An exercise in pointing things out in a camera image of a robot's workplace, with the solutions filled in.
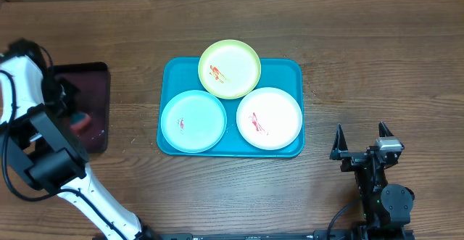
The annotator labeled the teal plastic serving tray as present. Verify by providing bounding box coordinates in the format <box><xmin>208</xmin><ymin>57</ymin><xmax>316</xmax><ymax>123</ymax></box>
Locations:
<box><xmin>159</xmin><ymin>57</ymin><xmax>305</xmax><ymax>158</ymax></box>

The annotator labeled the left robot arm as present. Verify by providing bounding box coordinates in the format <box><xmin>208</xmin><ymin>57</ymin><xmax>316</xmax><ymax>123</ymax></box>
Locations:
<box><xmin>1</xmin><ymin>38</ymin><xmax>157</xmax><ymax>240</ymax></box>

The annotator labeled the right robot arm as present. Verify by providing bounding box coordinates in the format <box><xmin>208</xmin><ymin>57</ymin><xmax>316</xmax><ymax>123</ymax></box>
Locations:
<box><xmin>326</xmin><ymin>122</ymin><xmax>415</xmax><ymax>239</ymax></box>

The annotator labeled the green and red sponge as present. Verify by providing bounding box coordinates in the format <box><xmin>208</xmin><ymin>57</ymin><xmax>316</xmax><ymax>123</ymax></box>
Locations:
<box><xmin>69</xmin><ymin>112</ymin><xmax>91</xmax><ymax>136</ymax></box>

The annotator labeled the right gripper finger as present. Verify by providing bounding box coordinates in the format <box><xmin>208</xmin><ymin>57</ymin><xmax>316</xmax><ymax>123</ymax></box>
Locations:
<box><xmin>329</xmin><ymin>123</ymin><xmax>348</xmax><ymax>160</ymax></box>
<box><xmin>378</xmin><ymin>121</ymin><xmax>393</xmax><ymax>137</ymax></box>

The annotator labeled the white plastic plate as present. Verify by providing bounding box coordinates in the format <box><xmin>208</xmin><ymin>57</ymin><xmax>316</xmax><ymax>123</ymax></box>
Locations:
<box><xmin>236</xmin><ymin>87</ymin><xmax>303</xmax><ymax>151</ymax></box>

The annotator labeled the yellow-green plastic plate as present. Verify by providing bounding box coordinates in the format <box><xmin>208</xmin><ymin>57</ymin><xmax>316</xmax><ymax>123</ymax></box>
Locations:
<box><xmin>198</xmin><ymin>39</ymin><xmax>262</xmax><ymax>99</ymax></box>

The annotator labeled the black rectangular sponge tray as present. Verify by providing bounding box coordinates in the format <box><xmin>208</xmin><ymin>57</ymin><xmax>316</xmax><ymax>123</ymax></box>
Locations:
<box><xmin>54</xmin><ymin>62</ymin><xmax>110</xmax><ymax>154</ymax></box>

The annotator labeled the light blue plastic plate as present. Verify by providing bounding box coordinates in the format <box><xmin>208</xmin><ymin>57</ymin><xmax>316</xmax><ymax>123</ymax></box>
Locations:
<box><xmin>160</xmin><ymin>90</ymin><xmax>227</xmax><ymax>154</ymax></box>

